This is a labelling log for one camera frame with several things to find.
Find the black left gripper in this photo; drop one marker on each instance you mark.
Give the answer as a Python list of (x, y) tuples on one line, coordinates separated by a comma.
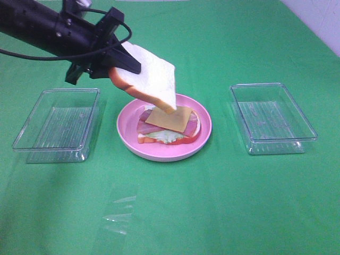
[(94, 46)]

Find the toy bread slice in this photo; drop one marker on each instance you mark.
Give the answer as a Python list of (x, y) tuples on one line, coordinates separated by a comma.
[(155, 83), (190, 139)]

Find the tray bacon strip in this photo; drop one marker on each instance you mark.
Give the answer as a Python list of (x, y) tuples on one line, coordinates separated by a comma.
[(146, 128), (193, 125)]

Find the yellow toy cheese slice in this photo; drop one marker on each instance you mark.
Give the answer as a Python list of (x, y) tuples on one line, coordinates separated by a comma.
[(176, 121)]

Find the green toy lettuce leaf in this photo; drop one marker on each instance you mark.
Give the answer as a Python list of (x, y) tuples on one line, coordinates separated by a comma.
[(166, 136)]

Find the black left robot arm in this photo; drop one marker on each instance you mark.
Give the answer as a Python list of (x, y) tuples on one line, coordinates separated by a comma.
[(34, 23)]

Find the pink round plate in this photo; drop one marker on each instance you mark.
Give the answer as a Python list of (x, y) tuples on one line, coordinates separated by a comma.
[(127, 123)]

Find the clear left plastic tray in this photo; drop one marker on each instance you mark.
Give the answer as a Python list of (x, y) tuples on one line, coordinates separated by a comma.
[(60, 127)]

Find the clear plastic tray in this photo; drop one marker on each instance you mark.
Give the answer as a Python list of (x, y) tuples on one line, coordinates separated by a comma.
[(60, 127), (269, 119)]

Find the clear plastic film piece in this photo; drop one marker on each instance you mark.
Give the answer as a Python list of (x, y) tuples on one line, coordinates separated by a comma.
[(119, 210)]

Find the clear right plastic tray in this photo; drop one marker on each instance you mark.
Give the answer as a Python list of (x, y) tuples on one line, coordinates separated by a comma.
[(269, 119)]

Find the green tablecloth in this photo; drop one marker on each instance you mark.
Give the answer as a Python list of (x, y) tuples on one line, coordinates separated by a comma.
[(219, 201)]

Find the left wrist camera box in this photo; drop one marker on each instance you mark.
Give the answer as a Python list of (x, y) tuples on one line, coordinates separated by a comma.
[(75, 7)]

